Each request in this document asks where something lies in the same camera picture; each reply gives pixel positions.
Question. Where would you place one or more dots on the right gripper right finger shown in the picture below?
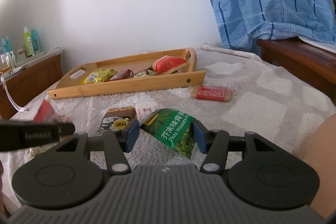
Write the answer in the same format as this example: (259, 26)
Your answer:
(213, 143)

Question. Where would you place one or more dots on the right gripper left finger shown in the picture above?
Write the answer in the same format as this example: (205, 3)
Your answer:
(116, 144)

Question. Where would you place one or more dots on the long red stick packet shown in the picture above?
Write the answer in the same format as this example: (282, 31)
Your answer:
(47, 114)

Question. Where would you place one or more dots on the green wasabi peas packet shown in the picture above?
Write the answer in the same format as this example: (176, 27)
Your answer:
(173, 128)

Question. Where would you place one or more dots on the pink white small packet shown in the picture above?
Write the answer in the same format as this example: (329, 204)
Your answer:
(144, 109)

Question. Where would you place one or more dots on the red cake bar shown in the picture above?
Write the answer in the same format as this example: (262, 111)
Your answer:
(212, 93)

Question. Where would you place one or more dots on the yellow snack packet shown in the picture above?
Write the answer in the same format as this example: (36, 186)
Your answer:
(99, 76)

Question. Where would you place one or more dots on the red beige nescafe sachet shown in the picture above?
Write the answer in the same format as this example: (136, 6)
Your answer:
(144, 73)

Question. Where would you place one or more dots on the right hand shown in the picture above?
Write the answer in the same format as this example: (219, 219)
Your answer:
(320, 154)

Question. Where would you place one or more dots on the wooden side cabinet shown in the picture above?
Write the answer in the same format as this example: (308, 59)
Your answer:
(32, 81)

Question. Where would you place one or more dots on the small dark red candy packet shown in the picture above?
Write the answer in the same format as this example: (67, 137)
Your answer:
(121, 75)

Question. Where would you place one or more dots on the wooden serving tray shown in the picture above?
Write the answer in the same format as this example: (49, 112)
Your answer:
(70, 84)

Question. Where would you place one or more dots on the red orange peanut packet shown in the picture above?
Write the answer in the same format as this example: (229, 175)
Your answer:
(168, 64)

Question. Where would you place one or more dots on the teal bottle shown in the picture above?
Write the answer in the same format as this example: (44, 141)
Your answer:
(35, 41)

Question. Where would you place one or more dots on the green lotion bottle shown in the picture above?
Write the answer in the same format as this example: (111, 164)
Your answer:
(28, 42)

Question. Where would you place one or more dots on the dark wooden chair frame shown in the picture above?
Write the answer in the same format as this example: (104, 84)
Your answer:
(310, 64)

